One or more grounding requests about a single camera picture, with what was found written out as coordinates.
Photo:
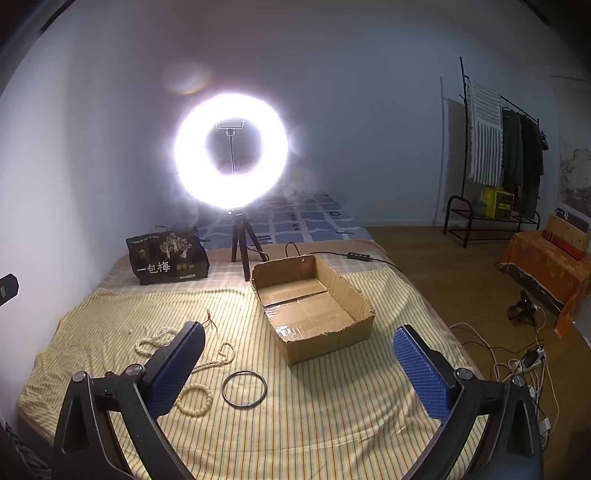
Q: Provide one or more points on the striped towel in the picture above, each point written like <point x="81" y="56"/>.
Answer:
<point x="485" y="138"/>

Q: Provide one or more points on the black clamp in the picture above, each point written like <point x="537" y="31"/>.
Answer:
<point x="521" y="309"/>

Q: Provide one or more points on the black bangle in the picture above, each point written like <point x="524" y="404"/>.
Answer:
<point x="224" y="392"/>

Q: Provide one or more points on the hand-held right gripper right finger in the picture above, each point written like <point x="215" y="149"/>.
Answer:
<point x="422" y="369"/>

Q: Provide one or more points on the yellow crate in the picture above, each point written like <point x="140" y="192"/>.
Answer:
<point x="498" y="203"/>

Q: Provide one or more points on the tan bed sheet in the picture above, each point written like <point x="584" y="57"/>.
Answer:
<point x="115" y="277"/>

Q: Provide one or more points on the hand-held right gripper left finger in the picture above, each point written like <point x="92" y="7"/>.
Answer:
<point x="173" y="374"/>

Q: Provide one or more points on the yellow striped sheet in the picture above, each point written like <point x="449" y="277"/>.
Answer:
<point x="323" y="415"/>

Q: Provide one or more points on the wall poster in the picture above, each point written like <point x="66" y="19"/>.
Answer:
<point x="575" y="175"/>

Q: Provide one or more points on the black printed bag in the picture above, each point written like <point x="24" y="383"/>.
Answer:
<point x="166" y="263"/>

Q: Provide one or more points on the black clothes rack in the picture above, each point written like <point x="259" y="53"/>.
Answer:
<point x="463" y="138"/>

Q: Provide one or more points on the dark hanging clothes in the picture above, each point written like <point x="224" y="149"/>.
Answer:
<point x="521" y="157"/>

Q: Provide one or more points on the black tripod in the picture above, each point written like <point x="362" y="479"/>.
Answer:
<point x="240" y="240"/>

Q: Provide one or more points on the orange covered table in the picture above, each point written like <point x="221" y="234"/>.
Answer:
<point x="545" y="272"/>

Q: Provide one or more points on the cardboard box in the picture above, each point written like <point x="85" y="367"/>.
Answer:
<point x="304" y="314"/>

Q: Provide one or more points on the blue patterned blanket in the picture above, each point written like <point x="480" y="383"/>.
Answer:
<point x="314" y="217"/>

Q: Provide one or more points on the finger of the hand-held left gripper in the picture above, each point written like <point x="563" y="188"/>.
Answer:
<point x="7" y="288"/>

